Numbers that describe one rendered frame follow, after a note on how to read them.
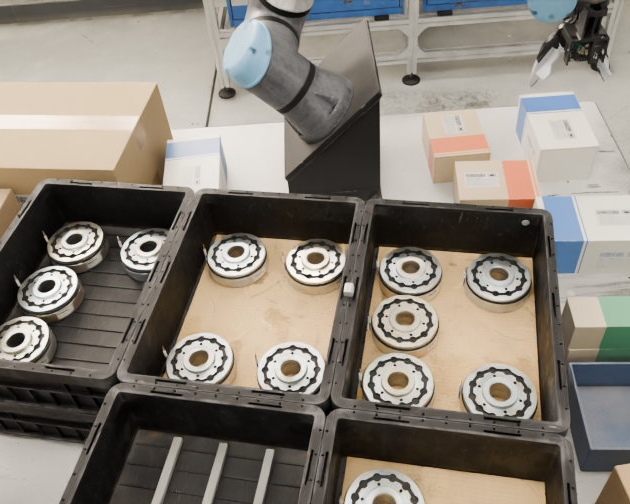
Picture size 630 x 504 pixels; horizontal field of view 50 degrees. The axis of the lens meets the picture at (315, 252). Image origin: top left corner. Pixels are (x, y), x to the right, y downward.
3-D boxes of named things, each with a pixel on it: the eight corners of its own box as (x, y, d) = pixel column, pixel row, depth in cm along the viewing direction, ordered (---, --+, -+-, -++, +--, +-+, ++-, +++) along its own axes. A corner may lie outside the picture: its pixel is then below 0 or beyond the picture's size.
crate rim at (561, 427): (366, 207, 115) (366, 197, 113) (549, 219, 110) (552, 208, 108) (329, 415, 89) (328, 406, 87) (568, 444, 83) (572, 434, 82)
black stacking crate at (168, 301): (210, 235, 127) (198, 190, 119) (366, 247, 122) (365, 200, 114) (137, 423, 101) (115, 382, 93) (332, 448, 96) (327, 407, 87)
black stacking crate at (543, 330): (368, 247, 122) (367, 200, 114) (538, 259, 117) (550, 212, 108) (335, 448, 96) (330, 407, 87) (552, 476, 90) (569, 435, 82)
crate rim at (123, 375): (199, 197, 120) (197, 187, 119) (366, 207, 115) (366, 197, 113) (117, 390, 94) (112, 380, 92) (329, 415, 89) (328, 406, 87)
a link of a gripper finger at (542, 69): (525, 92, 135) (559, 57, 129) (518, 76, 139) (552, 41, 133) (536, 99, 136) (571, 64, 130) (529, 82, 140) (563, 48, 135)
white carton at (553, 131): (514, 127, 160) (519, 94, 154) (565, 123, 160) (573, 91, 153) (533, 182, 146) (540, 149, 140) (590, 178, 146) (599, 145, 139)
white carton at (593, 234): (537, 273, 129) (545, 241, 122) (528, 229, 137) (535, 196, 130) (646, 273, 127) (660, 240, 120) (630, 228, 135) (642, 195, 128)
